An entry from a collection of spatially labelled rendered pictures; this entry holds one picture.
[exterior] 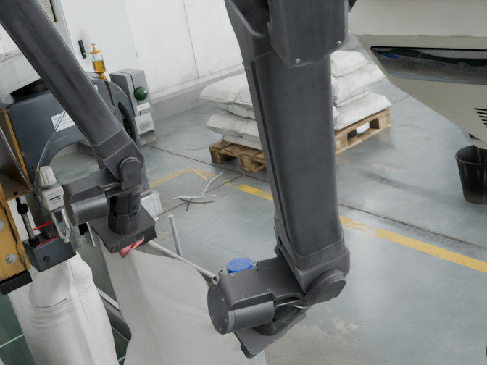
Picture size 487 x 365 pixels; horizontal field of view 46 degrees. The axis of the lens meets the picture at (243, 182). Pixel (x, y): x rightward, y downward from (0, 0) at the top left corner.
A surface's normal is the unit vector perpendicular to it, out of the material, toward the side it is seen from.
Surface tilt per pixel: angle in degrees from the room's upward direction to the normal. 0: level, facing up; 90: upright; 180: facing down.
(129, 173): 105
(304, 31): 120
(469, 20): 40
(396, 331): 0
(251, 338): 44
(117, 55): 90
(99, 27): 90
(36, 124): 90
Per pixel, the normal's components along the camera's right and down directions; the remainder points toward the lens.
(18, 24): 0.50, 0.51
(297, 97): 0.34, 0.73
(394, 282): -0.16, -0.91
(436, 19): -0.61, -0.46
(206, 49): 0.63, 0.21
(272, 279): 0.26, -0.69
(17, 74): 0.97, -0.07
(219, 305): -0.88, 0.11
